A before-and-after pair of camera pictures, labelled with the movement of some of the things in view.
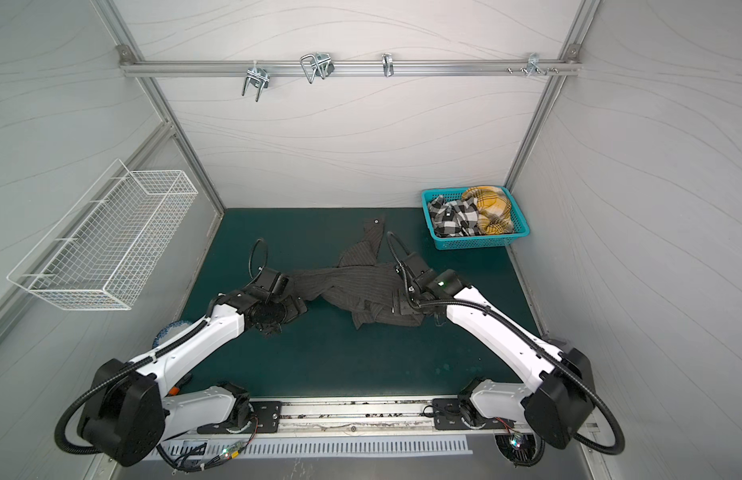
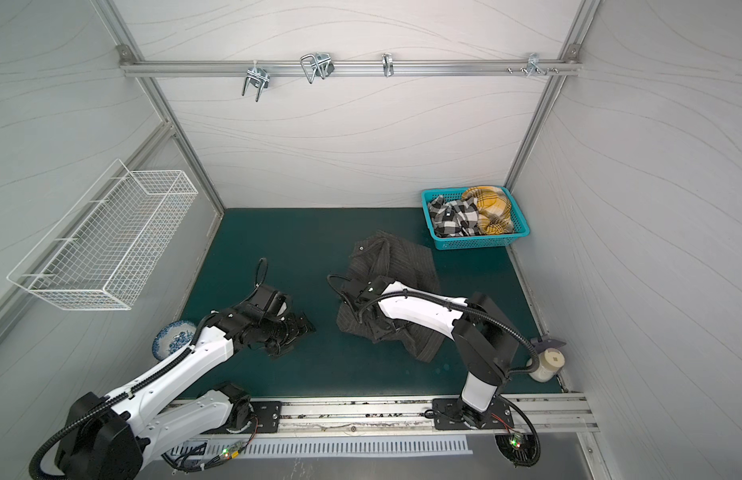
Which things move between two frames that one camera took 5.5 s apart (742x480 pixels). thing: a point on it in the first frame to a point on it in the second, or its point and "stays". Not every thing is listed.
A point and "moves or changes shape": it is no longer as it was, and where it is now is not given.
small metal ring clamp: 388,66 stays
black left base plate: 267,418 stays
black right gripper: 403,297 to 355,297
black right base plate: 449,414 stays
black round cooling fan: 520,448 stays
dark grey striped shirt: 373,293 moves or changes shape
